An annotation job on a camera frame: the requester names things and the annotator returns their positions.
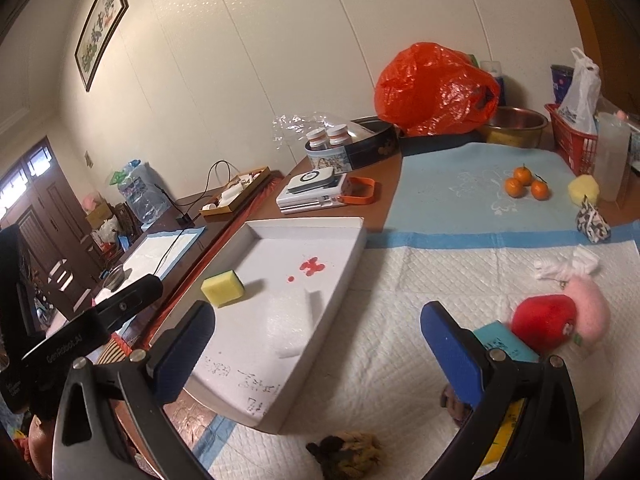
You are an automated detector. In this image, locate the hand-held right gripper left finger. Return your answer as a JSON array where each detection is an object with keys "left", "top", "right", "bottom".
[{"left": 51, "top": 300, "right": 217, "bottom": 480}]

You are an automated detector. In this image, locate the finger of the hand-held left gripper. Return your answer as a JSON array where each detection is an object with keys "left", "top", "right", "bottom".
[{"left": 93, "top": 275, "right": 164, "bottom": 334}]

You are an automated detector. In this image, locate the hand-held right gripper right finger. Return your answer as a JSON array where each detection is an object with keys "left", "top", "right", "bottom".
[{"left": 420, "top": 301, "right": 586, "bottom": 480}]

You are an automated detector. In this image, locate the white shallow tray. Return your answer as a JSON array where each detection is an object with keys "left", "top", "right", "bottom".
[{"left": 150, "top": 217, "right": 367, "bottom": 431}]

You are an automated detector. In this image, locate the brown knitted plush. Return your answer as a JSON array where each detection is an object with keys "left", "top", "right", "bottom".
[{"left": 306, "top": 431, "right": 382, "bottom": 480}]

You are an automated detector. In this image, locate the pink plush pig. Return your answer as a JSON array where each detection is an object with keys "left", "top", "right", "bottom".
[{"left": 560, "top": 275, "right": 612, "bottom": 346}]

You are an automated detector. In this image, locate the small metal bowl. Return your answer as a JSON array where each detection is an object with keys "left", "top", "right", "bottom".
[{"left": 102, "top": 265, "right": 128, "bottom": 291}]

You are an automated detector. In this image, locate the small blue-edged white pad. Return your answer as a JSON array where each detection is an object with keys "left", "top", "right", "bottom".
[{"left": 120, "top": 226, "right": 207, "bottom": 281}]

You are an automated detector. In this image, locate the large white quilted pad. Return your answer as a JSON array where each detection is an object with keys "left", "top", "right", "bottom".
[{"left": 200, "top": 230, "right": 640, "bottom": 480}]

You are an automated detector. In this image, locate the yellow rectangular sponge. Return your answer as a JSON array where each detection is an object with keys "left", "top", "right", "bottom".
[{"left": 201, "top": 270, "right": 246, "bottom": 308}]

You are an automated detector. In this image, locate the cardboard box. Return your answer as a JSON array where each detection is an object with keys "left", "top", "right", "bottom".
[{"left": 85, "top": 203, "right": 116, "bottom": 228}]

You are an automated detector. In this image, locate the red apple plush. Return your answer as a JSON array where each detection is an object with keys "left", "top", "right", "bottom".
[{"left": 511, "top": 295, "right": 578, "bottom": 353}]

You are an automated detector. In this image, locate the large blue water bottle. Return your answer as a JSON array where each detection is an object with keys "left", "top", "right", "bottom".
[{"left": 117, "top": 160, "right": 171, "bottom": 225}]

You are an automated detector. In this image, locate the red cloth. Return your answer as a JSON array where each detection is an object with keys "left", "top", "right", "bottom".
[{"left": 95, "top": 175, "right": 288, "bottom": 366}]

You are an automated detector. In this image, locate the white foam piece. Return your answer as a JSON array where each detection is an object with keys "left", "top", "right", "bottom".
[{"left": 267, "top": 290, "right": 331, "bottom": 359}]

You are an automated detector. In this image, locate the dark wooden door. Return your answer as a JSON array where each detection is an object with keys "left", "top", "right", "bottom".
[{"left": 0, "top": 135, "right": 103, "bottom": 323}]

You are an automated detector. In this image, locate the white crumpled tissue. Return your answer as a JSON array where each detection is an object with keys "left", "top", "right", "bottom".
[{"left": 534, "top": 245, "right": 601, "bottom": 281}]

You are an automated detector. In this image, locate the wooden tray with small things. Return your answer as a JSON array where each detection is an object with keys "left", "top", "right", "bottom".
[{"left": 200, "top": 166, "right": 271, "bottom": 217}]

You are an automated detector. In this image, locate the light blue tablecloth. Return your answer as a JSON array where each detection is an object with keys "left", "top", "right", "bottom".
[{"left": 382, "top": 142, "right": 640, "bottom": 250}]

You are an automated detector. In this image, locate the patterned triangular pouch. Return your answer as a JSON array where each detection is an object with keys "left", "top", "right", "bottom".
[{"left": 575, "top": 199, "right": 612, "bottom": 244}]

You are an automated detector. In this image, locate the white flat box stack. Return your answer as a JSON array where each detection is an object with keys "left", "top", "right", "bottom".
[{"left": 276, "top": 172, "right": 351, "bottom": 215}]

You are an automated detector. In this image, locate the yellow round sponge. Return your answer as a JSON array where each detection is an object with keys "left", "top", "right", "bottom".
[{"left": 567, "top": 174, "right": 600, "bottom": 207}]

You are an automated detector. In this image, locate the white power bank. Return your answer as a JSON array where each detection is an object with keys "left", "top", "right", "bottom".
[{"left": 287, "top": 169, "right": 335, "bottom": 195}]

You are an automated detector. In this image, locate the round black tin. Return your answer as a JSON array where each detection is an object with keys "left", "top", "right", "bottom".
[{"left": 305, "top": 116, "right": 399, "bottom": 171}]

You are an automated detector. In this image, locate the metal basin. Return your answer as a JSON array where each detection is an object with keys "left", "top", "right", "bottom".
[{"left": 477, "top": 106, "right": 549, "bottom": 149}]

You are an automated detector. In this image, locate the clear plastic wrap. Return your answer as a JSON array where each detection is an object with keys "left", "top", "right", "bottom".
[{"left": 272, "top": 110, "right": 346, "bottom": 148}]

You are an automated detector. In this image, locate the red plastic basket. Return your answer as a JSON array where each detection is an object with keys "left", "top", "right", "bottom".
[{"left": 544, "top": 103, "right": 601, "bottom": 176}]

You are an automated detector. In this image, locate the clear plastic jug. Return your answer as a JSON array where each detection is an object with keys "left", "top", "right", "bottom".
[{"left": 592, "top": 110, "right": 632, "bottom": 202}]

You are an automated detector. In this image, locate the orange plastic bag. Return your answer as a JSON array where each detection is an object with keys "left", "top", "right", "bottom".
[{"left": 374, "top": 42, "right": 501, "bottom": 137}]

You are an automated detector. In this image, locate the white plastic bag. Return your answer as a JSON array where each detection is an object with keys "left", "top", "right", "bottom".
[{"left": 557, "top": 47, "right": 602, "bottom": 136}]

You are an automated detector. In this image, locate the dark blue can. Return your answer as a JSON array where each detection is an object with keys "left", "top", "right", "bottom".
[{"left": 551, "top": 64, "right": 576, "bottom": 106}]

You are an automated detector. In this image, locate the black cable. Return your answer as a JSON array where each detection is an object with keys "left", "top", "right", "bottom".
[{"left": 155, "top": 160, "right": 243, "bottom": 277}]

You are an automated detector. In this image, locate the orange handle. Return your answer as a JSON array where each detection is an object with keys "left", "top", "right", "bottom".
[{"left": 340, "top": 176, "right": 377, "bottom": 205}]

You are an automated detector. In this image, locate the framed wall picture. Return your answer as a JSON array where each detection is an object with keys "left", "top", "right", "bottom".
[{"left": 75, "top": 0, "right": 129, "bottom": 92}]

